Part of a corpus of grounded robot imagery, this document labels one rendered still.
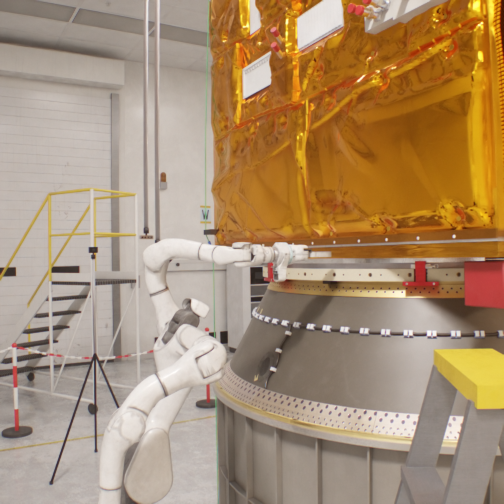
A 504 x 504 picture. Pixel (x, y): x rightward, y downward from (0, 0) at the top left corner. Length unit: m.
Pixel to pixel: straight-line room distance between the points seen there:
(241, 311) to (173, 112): 3.81
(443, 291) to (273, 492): 1.00
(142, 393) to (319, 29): 1.64
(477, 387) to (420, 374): 0.87
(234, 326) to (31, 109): 5.05
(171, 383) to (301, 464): 0.70
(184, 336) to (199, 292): 8.53
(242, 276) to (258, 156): 7.10
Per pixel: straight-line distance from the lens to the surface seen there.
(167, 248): 1.99
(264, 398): 2.24
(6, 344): 7.82
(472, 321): 2.05
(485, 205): 1.70
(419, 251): 1.90
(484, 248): 1.73
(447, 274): 2.05
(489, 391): 1.13
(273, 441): 2.22
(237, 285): 9.90
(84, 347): 9.64
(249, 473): 2.38
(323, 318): 2.18
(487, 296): 1.77
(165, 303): 2.08
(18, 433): 6.13
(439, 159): 1.79
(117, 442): 1.65
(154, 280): 2.07
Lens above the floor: 1.77
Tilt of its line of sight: 1 degrees up
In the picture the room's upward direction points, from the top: 1 degrees counter-clockwise
